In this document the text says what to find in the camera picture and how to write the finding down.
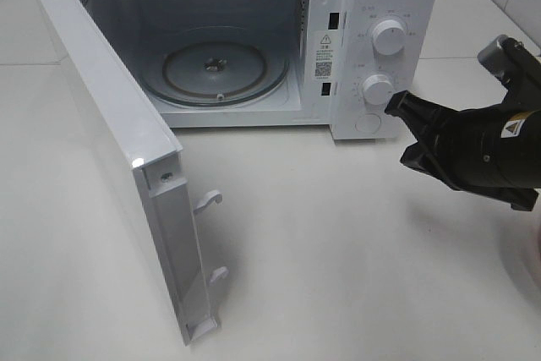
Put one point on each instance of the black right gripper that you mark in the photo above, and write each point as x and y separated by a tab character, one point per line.
492	151

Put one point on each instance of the round white door button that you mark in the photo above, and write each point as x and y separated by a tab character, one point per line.
368	123

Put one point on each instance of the lower white timer knob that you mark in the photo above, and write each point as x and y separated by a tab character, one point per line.
377	89

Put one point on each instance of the upper white power knob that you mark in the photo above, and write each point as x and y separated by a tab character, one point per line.
388	36

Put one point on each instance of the white warning label sticker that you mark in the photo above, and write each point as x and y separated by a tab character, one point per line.
324	54

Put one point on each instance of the white microwave oven body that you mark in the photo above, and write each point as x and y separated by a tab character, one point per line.
131	26

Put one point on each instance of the glass microwave turntable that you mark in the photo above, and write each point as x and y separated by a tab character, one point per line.
214	66

